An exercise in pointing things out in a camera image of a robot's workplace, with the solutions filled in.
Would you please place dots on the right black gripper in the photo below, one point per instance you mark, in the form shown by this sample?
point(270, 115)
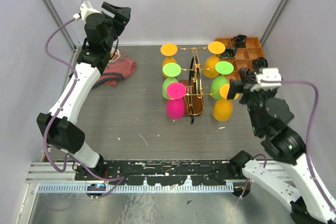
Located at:
point(237, 85)

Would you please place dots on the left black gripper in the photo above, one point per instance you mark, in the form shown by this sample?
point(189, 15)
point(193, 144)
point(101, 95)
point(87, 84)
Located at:
point(122, 16)

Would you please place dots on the green wine glass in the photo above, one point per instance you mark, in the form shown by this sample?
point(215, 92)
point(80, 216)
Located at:
point(171, 71)
point(223, 68)

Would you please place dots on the orange wine glass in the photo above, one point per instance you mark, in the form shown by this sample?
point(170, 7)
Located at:
point(215, 48)
point(168, 50)
point(223, 107)

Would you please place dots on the pink wine glass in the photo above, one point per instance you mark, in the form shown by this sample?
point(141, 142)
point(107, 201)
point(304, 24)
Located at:
point(175, 107)

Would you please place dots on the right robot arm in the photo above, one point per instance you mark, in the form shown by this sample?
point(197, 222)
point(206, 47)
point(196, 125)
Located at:
point(308, 201)

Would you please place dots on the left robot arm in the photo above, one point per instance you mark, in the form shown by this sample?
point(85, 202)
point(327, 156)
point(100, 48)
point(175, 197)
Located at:
point(58, 126)

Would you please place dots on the rolled maroon tie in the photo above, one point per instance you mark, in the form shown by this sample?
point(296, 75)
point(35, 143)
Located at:
point(247, 75)

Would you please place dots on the wooden compartment tray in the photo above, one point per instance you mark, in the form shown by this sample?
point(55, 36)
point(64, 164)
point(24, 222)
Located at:
point(244, 57)

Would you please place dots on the rolled green patterned tie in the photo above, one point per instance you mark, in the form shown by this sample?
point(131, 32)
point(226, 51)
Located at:
point(229, 53)

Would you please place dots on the rolled dark tie right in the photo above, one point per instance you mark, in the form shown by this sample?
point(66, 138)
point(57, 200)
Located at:
point(260, 62)

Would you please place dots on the rolled dark tie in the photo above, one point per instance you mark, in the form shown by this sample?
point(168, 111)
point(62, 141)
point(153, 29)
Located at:
point(260, 62)
point(239, 41)

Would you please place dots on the rolled dark tie top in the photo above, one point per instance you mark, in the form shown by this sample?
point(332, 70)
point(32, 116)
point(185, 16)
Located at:
point(239, 41)

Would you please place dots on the red folded t-shirt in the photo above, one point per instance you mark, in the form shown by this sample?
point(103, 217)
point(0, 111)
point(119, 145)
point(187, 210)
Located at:
point(119, 68)

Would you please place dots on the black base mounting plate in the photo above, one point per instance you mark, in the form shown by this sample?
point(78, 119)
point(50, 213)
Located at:
point(176, 172)

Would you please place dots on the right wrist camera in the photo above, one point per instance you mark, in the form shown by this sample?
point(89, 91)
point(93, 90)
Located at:
point(267, 79)

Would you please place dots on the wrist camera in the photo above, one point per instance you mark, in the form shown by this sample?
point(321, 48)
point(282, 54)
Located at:
point(267, 79)
point(85, 10)

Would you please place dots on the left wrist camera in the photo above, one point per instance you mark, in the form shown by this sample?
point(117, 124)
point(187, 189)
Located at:
point(85, 10)

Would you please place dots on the gold wire wine glass rack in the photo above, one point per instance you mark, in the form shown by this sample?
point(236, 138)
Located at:
point(194, 97)

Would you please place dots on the aluminium rail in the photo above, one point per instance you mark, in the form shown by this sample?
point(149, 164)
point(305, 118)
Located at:
point(44, 172)

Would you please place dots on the slotted cable duct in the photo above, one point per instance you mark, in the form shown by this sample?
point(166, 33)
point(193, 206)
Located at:
point(100, 188)

